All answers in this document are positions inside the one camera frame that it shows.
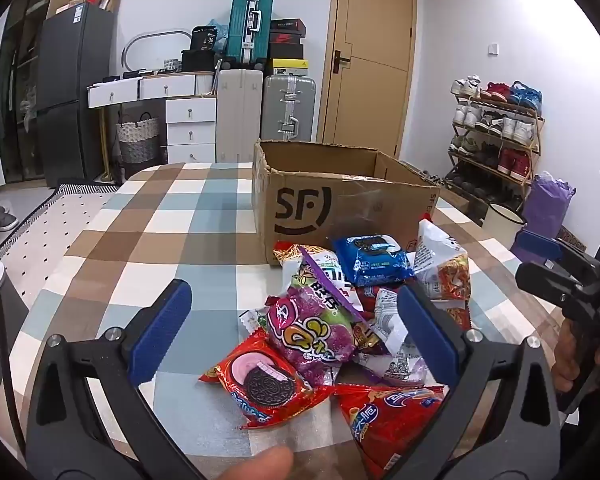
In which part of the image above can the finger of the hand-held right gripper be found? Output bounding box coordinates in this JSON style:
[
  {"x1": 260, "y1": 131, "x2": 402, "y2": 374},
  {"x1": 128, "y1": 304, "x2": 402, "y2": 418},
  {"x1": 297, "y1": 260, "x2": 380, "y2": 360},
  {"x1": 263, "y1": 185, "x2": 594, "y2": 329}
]
[
  {"x1": 516, "y1": 229, "x2": 600, "y2": 288},
  {"x1": 515, "y1": 262, "x2": 583, "y2": 308}
]

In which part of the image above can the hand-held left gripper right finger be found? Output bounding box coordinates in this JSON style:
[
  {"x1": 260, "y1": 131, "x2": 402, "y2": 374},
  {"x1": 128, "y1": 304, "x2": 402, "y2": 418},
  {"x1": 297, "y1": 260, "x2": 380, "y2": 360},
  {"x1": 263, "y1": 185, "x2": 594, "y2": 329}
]
[{"x1": 396, "y1": 284, "x2": 563, "y2": 480}]

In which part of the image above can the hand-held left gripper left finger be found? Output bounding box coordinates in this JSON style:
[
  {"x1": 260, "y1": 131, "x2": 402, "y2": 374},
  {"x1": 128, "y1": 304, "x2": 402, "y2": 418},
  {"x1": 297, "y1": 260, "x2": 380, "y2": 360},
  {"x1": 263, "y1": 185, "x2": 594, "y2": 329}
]
[{"x1": 26, "y1": 279, "x2": 206, "y2": 480}]

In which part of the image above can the white purple candy packet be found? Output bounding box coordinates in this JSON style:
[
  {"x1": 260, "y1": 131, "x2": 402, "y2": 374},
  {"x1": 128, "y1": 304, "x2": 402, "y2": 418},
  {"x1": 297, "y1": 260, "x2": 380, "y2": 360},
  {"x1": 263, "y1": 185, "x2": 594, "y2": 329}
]
[{"x1": 282, "y1": 245, "x2": 376, "y2": 322}]

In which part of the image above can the purple gummy candy packet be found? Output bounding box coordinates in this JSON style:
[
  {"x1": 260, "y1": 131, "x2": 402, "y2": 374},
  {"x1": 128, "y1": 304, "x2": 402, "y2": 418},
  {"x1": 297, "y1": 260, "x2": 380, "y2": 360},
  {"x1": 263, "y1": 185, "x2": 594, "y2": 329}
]
[{"x1": 265, "y1": 280, "x2": 361, "y2": 387}]

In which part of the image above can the brown cardboard box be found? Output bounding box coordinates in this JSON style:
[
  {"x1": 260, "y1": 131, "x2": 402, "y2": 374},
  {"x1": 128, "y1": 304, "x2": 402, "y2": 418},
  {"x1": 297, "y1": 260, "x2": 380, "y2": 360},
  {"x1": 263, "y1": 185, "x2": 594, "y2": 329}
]
[{"x1": 252, "y1": 139, "x2": 441, "y2": 266}]

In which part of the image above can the person's right hand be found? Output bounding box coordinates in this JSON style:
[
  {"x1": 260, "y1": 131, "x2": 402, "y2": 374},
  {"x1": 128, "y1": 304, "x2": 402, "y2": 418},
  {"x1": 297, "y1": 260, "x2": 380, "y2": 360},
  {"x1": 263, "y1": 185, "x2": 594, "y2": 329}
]
[{"x1": 551, "y1": 317, "x2": 600, "y2": 395}]

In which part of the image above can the person's left hand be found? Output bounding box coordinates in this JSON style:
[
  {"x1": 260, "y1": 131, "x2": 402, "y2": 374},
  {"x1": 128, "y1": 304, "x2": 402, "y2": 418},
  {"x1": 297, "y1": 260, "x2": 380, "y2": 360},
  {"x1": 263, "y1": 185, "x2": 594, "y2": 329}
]
[{"x1": 214, "y1": 446, "x2": 295, "y2": 480}]

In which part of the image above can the purple bag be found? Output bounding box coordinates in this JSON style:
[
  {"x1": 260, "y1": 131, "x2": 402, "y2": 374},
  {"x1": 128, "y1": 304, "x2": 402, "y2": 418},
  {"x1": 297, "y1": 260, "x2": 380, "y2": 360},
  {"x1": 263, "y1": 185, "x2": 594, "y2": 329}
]
[{"x1": 510, "y1": 171, "x2": 576, "y2": 267}]

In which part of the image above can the white printed snack packet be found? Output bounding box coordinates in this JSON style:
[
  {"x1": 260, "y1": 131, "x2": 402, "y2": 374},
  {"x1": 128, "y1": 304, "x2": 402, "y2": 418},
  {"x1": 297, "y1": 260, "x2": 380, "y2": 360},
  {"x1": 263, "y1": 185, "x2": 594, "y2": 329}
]
[{"x1": 355, "y1": 287, "x2": 431, "y2": 387}]

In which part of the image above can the white enamel bucket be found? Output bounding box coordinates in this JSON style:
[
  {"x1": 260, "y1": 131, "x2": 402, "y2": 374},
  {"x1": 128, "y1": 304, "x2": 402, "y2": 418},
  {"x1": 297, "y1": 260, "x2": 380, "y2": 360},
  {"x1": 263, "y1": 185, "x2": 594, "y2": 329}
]
[{"x1": 481, "y1": 203, "x2": 527, "y2": 249}]

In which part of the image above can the white red snack packet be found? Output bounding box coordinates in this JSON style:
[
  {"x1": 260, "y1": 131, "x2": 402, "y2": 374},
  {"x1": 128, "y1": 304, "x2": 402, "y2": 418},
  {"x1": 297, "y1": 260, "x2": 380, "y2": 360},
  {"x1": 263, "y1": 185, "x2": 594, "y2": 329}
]
[{"x1": 412, "y1": 217, "x2": 473, "y2": 332}]

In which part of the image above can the wooden shoe rack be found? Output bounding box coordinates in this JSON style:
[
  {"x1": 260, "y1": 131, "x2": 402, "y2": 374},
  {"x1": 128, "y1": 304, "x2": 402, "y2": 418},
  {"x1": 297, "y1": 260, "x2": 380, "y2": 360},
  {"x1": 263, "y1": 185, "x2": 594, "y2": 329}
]
[{"x1": 444, "y1": 77, "x2": 546, "y2": 213}]

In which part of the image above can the checkered tablecloth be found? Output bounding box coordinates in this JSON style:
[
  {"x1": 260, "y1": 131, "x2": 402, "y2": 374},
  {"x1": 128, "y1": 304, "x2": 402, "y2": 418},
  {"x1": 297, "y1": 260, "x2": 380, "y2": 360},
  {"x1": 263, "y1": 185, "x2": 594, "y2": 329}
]
[{"x1": 17, "y1": 161, "x2": 571, "y2": 480}]

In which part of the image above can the blue cookie packet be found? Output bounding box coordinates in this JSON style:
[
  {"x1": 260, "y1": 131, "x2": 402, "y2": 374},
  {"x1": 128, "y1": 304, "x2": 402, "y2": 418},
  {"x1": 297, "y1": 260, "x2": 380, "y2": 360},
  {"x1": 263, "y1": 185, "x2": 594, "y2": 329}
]
[{"x1": 331, "y1": 234, "x2": 416, "y2": 288}]

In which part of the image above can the row of sneakers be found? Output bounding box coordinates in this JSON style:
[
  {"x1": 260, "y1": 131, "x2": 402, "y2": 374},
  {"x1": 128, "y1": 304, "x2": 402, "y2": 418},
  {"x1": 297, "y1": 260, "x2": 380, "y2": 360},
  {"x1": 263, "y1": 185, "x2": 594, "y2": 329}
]
[{"x1": 448, "y1": 75, "x2": 543, "y2": 182}]

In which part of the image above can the red cookie packet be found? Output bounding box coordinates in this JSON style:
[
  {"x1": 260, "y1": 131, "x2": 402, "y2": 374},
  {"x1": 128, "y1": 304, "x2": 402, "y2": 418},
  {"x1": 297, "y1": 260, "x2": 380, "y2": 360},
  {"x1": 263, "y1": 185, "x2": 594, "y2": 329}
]
[{"x1": 198, "y1": 329, "x2": 336, "y2": 430}]

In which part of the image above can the red yellow snack packet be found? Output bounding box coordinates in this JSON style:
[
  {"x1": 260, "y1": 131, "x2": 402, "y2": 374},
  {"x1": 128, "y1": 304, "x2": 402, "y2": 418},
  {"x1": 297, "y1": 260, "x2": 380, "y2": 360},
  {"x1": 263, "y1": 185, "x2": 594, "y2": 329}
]
[{"x1": 272, "y1": 241, "x2": 307, "y2": 267}]

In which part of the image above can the patterned rug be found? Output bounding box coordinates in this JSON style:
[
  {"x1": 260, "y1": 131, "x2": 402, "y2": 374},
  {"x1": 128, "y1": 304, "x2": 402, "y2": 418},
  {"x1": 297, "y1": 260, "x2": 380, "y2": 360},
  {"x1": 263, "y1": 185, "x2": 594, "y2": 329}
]
[{"x1": 0, "y1": 182, "x2": 122, "y2": 307}]

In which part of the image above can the woven laundry basket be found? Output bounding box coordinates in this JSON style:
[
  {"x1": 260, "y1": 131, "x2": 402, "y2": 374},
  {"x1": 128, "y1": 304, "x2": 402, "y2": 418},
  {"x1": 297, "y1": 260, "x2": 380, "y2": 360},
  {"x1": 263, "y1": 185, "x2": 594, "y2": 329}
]
[{"x1": 116, "y1": 112, "x2": 161, "y2": 165}]

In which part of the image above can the white vanity desk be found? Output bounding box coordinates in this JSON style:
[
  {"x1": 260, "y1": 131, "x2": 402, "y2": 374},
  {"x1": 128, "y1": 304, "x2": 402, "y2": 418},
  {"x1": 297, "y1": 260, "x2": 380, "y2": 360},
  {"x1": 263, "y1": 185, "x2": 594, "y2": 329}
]
[{"x1": 86, "y1": 71, "x2": 217, "y2": 164}]

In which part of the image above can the beige suitcase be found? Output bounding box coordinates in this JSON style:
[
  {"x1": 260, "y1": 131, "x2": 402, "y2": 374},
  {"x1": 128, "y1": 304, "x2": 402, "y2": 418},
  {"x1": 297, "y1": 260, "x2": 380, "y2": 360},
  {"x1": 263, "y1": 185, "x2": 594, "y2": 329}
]
[{"x1": 215, "y1": 67, "x2": 265, "y2": 163}]

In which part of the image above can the wooden door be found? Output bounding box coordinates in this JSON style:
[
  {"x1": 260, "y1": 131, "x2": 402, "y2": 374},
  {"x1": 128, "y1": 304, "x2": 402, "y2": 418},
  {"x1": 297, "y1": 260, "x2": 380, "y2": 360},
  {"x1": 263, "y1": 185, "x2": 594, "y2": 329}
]
[{"x1": 316, "y1": 0, "x2": 418, "y2": 161}]

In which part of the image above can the silver suitcase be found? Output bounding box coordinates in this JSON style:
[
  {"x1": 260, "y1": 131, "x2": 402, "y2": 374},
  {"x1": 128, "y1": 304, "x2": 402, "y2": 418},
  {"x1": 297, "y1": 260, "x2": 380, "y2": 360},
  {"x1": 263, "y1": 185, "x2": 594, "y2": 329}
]
[{"x1": 262, "y1": 74, "x2": 317, "y2": 143}]

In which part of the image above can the dark grey fridge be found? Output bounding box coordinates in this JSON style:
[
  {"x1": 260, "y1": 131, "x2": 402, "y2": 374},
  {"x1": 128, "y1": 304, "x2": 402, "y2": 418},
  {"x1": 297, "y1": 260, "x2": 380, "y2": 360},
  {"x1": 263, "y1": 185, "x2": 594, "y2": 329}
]
[{"x1": 35, "y1": 2, "x2": 118, "y2": 188}]

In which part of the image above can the black storage bin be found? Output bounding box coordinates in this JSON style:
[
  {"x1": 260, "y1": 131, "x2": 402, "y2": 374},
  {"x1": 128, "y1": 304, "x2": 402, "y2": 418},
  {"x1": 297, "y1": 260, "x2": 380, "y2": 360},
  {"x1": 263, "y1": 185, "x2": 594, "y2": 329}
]
[{"x1": 181, "y1": 49, "x2": 216, "y2": 73}]

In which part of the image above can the dark glass cabinet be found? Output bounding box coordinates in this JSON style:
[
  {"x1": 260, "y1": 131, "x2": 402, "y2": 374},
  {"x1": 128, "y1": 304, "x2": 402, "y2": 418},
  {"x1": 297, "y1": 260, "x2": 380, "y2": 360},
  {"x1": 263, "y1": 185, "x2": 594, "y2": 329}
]
[{"x1": 0, "y1": 0, "x2": 65, "y2": 184}]

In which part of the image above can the arched mirror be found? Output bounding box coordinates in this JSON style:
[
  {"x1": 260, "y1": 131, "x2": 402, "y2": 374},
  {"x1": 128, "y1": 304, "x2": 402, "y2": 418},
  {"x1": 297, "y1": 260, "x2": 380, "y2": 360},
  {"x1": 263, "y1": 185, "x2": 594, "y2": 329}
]
[{"x1": 122, "y1": 27, "x2": 193, "y2": 73}]

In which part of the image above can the yellow white shoebox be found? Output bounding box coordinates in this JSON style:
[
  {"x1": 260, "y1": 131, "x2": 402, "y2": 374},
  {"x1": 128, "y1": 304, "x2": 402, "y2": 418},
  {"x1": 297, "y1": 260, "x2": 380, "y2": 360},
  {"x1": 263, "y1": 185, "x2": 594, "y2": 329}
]
[{"x1": 272, "y1": 58, "x2": 311, "y2": 77}]

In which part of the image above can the black paper bag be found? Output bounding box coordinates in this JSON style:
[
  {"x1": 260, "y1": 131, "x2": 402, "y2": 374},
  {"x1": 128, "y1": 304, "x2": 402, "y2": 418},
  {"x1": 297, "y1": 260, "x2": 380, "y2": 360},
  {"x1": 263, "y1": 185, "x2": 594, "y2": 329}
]
[{"x1": 191, "y1": 26, "x2": 217, "y2": 52}]

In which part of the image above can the blue plastic bag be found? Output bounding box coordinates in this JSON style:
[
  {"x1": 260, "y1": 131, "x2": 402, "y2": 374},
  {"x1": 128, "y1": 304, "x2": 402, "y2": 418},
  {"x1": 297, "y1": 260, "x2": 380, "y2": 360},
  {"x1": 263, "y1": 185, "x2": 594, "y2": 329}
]
[{"x1": 207, "y1": 20, "x2": 229, "y2": 54}]

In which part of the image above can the plain black shoebox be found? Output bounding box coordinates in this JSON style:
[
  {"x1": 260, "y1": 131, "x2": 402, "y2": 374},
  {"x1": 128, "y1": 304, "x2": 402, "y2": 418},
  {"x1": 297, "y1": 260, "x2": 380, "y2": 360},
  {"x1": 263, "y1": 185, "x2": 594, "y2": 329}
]
[{"x1": 269, "y1": 43, "x2": 305, "y2": 61}]

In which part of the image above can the teal suitcase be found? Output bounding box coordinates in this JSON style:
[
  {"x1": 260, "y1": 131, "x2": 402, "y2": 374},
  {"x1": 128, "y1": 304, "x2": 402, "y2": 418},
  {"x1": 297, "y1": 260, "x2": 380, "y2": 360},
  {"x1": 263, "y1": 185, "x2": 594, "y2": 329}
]
[{"x1": 225, "y1": 0, "x2": 273, "y2": 69}]

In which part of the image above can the black cable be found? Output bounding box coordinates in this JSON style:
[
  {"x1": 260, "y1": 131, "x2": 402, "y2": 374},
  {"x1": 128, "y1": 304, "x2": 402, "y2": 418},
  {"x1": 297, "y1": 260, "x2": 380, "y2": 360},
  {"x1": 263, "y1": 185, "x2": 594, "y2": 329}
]
[{"x1": 0, "y1": 230, "x2": 37, "y2": 480}]

